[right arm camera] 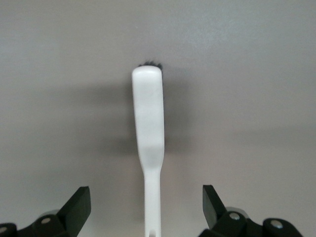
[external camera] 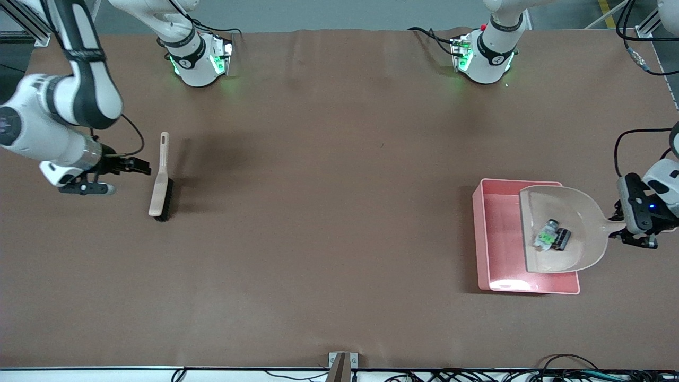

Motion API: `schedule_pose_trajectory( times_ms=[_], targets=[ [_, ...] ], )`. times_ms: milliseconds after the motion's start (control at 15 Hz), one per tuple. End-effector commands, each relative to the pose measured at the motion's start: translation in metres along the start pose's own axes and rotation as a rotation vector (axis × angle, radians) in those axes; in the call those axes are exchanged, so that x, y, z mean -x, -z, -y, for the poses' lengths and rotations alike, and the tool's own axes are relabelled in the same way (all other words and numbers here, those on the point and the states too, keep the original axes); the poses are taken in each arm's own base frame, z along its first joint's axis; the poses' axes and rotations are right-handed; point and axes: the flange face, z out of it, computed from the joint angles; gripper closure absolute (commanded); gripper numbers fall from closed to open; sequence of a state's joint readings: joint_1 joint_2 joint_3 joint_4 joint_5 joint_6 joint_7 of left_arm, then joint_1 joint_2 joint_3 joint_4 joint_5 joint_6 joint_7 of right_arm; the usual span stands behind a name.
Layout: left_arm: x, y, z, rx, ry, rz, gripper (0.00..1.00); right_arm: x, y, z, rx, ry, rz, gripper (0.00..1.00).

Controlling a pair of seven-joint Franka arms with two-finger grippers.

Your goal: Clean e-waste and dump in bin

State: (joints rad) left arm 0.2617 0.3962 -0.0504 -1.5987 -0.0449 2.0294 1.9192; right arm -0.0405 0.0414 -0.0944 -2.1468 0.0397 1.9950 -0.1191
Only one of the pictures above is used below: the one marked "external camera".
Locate beige brush with black bristles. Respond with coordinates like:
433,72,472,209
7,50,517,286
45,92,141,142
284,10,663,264
149,132,174,222

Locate beige plastic dustpan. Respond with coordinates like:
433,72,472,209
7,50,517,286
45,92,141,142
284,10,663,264
519,186,626,274

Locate white green electronic component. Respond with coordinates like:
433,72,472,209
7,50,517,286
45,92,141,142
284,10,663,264
533,219,560,251

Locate pink plastic bin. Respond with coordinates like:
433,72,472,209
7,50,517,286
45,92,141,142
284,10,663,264
472,179,580,295

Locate brown table mat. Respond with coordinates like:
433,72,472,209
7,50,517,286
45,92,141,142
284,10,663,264
0,28,679,369

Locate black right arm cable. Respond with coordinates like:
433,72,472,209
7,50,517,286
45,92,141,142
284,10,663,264
121,114,145,157

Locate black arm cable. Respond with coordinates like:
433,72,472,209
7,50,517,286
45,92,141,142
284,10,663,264
614,0,679,178
121,114,145,157

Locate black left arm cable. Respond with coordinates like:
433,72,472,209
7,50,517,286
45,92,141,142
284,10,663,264
614,0,679,178

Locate black right base cable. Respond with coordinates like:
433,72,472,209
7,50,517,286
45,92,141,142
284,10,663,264
170,0,243,37

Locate black base cable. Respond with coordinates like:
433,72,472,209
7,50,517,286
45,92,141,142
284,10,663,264
407,27,457,56
170,0,243,37

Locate aluminium frame profile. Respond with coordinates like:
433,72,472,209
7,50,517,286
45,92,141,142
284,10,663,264
584,0,679,42
0,0,72,47

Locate black cable bundle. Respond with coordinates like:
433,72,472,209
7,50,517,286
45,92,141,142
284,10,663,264
382,354,679,382

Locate black left base cable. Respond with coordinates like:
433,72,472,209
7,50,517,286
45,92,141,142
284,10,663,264
407,27,457,56

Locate metal table edge bracket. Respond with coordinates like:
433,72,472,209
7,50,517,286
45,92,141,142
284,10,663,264
328,352,359,382

